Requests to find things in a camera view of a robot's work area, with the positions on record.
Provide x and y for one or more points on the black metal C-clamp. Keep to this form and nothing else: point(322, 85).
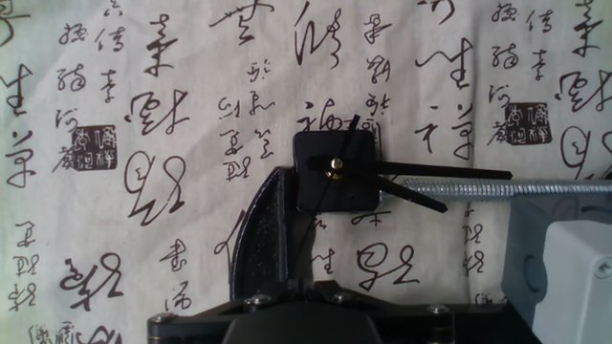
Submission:
point(260, 239)

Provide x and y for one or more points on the grey box red button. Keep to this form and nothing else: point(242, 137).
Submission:
point(574, 286)

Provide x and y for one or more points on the short black hour hand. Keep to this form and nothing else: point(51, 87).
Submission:
point(421, 200)

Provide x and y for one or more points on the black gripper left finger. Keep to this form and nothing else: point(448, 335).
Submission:
point(191, 327)

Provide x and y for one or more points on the long black minute hand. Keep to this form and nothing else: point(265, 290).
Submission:
point(454, 171)

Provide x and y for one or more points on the thin black second hand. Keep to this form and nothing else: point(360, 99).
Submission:
point(355, 125)

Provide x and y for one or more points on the beige calligraphy print cloth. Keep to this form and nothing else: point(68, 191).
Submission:
point(143, 215)

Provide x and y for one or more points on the black square clock movement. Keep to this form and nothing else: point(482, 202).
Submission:
point(311, 196)

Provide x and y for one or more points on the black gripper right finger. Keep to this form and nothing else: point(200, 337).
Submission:
point(416, 327)

